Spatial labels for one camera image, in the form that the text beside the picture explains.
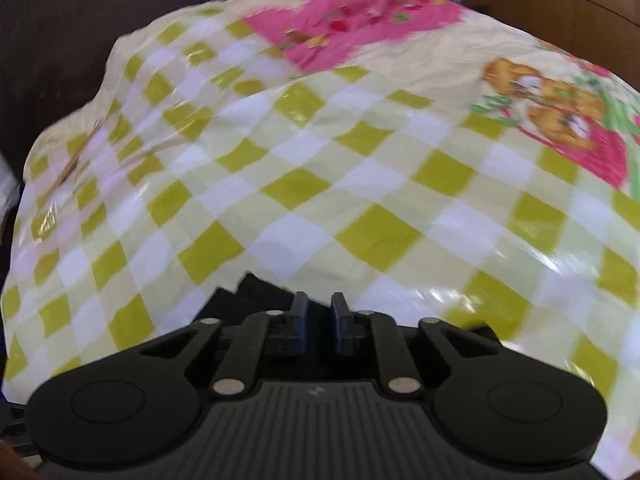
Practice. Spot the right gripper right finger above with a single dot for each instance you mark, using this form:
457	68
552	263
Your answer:
376	343

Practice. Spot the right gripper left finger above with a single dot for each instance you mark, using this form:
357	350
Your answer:
272	331

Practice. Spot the black pants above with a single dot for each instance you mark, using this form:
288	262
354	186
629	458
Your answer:
252	295

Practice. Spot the checkered yellow bed cover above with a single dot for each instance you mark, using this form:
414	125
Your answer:
419	157

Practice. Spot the dark wooden headboard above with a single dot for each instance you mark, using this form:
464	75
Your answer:
53	54

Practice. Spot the brown wooden wardrobe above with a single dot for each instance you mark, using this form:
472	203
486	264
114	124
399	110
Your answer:
605	32

